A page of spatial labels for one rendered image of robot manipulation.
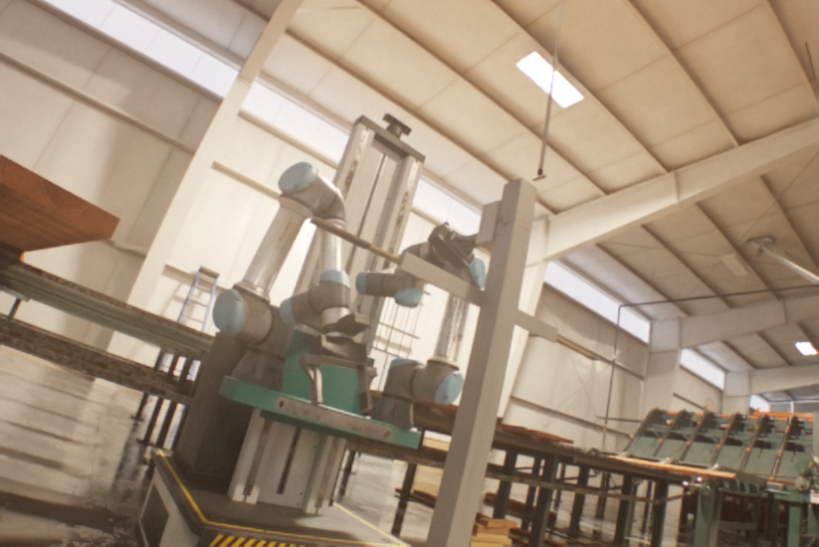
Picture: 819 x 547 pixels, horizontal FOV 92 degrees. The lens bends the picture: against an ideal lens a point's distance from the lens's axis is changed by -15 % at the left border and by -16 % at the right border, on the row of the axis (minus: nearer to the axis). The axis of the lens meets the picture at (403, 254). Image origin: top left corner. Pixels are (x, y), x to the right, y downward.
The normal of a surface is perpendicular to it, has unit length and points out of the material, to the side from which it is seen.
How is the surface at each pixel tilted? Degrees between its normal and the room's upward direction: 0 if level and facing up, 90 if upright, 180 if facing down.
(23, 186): 90
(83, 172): 89
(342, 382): 90
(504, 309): 90
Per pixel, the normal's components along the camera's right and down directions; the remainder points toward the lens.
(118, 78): 0.60, -0.17
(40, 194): 0.79, -0.03
